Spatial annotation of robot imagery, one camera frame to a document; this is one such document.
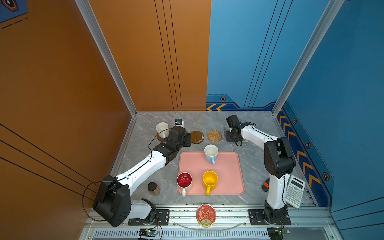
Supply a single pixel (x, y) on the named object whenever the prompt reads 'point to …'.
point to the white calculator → (295, 191)
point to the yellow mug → (210, 179)
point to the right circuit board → (277, 233)
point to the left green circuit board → (148, 232)
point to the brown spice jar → (153, 188)
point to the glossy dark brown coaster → (197, 137)
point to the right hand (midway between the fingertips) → (229, 137)
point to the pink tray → (192, 165)
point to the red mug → (184, 182)
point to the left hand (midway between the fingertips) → (187, 133)
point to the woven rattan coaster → (214, 136)
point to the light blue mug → (211, 152)
